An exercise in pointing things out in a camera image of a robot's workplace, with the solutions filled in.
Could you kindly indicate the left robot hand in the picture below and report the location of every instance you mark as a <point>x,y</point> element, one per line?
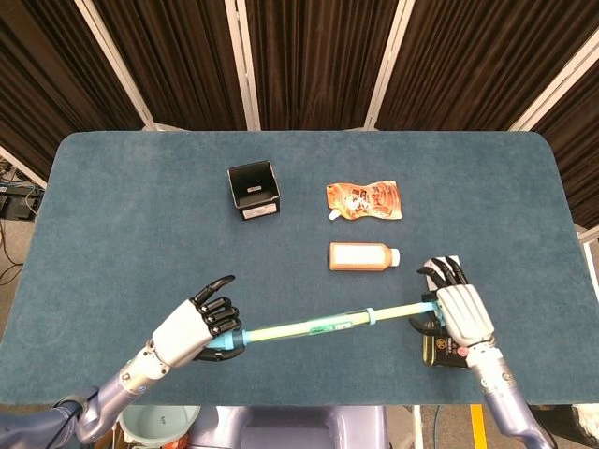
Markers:
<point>182,334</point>

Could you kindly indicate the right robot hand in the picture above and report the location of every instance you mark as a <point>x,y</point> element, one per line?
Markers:
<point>463,313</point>

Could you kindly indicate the clear plastic syringe barrel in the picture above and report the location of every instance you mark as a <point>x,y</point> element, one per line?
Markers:
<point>290,329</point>

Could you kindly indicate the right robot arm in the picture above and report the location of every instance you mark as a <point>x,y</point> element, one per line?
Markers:
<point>496,388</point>

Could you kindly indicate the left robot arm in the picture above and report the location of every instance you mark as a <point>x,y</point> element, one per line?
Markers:
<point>107,388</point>

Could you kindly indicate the black gold tin can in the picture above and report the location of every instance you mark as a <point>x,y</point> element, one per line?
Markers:
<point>440,351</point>

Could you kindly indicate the white carton box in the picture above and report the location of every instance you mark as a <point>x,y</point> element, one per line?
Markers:
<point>456,262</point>

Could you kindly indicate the pale green bucket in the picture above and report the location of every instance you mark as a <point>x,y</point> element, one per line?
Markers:
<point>159,421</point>

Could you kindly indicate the orange juice bottle white cap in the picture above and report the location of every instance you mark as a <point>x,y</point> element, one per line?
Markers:
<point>360,256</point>

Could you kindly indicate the white table leg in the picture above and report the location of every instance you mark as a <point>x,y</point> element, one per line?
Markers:
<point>418,428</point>

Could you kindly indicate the blue felt table mat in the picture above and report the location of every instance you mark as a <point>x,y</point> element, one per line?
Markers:
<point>140,210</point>

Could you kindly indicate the orange spouted food pouch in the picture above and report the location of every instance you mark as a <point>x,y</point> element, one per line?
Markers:
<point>369,198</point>

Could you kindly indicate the black open cardboard box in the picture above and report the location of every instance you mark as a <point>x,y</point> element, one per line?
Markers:
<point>252,187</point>

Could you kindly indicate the dark curtain screen panel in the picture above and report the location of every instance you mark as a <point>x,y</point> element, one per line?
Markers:
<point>468,61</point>
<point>47,70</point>
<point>318,61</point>
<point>178,61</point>
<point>575,154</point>

